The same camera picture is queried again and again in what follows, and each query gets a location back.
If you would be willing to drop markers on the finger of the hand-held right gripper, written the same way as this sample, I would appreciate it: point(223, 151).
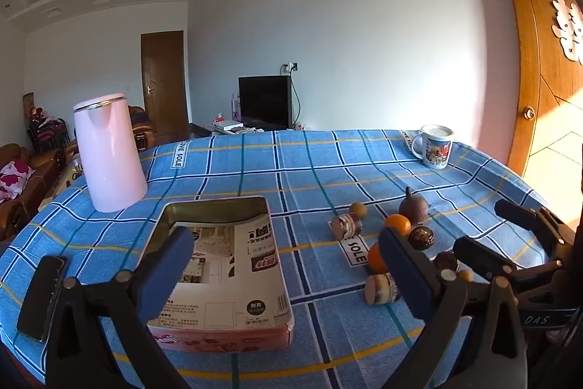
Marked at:
point(483, 259)
point(524, 216)

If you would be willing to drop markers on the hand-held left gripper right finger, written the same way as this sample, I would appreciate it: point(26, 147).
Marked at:
point(405, 275)

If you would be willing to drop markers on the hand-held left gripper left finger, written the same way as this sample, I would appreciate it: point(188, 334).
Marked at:
point(168, 266)

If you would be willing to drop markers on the orange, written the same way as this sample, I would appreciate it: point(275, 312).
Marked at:
point(375, 257)
point(398, 224)

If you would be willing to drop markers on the brown patterned small jar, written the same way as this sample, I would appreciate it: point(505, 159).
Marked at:
point(346, 226)

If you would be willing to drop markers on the metal tin box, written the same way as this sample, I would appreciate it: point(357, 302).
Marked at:
point(218, 206)

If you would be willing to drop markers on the small yellow fruit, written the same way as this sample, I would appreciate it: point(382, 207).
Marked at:
point(358, 210)
point(464, 276)

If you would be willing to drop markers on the dark round fruit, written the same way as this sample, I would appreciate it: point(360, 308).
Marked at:
point(420, 237)
point(444, 261)

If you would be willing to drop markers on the brown pear-shaped fruit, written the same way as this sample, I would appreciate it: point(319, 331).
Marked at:
point(413, 207)

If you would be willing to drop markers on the brass door knob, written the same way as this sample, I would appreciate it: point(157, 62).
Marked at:
point(529, 112)

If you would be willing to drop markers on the white printed mug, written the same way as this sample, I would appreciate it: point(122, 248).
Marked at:
point(437, 149)

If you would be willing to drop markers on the pink electric kettle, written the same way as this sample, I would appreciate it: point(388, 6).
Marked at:
point(109, 152)

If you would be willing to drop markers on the black smartphone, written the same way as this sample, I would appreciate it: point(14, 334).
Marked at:
point(41, 298)

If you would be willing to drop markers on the brown leather armchair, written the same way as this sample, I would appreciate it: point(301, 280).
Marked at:
point(141, 129)

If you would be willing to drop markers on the dark low tv stand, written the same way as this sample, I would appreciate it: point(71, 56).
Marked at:
point(196, 129)

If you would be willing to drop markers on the blue plaid tablecloth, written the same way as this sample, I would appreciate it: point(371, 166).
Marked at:
point(309, 170)

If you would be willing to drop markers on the flat white box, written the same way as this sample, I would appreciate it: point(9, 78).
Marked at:
point(227, 124)

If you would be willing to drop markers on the brown leather sofa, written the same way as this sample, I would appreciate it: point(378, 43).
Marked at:
point(45, 170)

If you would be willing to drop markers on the light wooden door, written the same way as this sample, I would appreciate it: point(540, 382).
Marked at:
point(533, 51)

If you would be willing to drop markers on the pink bottle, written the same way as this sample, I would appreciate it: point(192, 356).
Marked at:
point(235, 106)

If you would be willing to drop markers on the floral pillow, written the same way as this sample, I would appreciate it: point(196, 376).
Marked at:
point(13, 179)

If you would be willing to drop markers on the stacked chairs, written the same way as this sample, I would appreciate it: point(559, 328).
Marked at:
point(45, 134)

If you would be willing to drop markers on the dark wooden door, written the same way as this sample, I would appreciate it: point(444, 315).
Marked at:
point(164, 83)

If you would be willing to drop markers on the black television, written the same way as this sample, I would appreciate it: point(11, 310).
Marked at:
point(264, 102)

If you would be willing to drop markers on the white paper door decoration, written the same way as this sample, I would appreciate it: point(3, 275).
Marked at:
point(569, 29)

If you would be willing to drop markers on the white wall outlet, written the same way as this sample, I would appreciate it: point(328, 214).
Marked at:
point(290, 67)

